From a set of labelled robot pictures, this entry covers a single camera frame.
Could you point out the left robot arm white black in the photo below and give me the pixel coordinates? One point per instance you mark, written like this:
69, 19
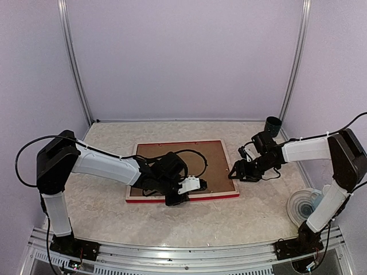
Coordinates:
64, 155

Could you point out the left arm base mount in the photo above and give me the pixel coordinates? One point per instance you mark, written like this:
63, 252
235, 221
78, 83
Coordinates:
74, 247

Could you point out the left aluminium corner post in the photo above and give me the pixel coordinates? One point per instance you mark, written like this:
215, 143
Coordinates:
66, 30

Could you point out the dark green cup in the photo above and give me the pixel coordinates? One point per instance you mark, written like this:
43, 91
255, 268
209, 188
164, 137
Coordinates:
272, 126

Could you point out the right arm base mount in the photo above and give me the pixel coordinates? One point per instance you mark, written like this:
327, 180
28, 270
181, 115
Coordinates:
286, 249

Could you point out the aluminium corner post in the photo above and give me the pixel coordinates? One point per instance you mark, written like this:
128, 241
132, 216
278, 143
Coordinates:
300, 42
66, 30

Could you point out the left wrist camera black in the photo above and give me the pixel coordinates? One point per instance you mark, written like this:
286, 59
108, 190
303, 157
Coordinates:
190, 184

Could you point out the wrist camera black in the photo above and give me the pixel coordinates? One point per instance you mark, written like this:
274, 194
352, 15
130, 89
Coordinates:
190, 184
246, 153

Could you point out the wooden photo frame red edge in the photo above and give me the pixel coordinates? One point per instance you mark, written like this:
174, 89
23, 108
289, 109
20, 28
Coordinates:
223, 194

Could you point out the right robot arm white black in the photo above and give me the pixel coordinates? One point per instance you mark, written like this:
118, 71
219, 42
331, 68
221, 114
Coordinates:
343, 161

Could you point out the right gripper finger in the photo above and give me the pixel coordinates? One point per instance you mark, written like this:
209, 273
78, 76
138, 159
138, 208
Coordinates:
238, 170
249, 177

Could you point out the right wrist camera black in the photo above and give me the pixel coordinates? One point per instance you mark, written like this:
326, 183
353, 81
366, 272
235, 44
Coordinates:
246, 153

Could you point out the right aluminium corner post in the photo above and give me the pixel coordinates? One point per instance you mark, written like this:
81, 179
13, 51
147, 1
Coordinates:
300, 42

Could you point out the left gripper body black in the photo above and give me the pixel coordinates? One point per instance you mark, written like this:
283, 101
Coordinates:
170, 201

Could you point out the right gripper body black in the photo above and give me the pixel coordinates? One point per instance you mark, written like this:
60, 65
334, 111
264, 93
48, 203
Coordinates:
260, 167

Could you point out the aluminium front rail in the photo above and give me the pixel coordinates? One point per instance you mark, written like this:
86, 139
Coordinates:
114, 258

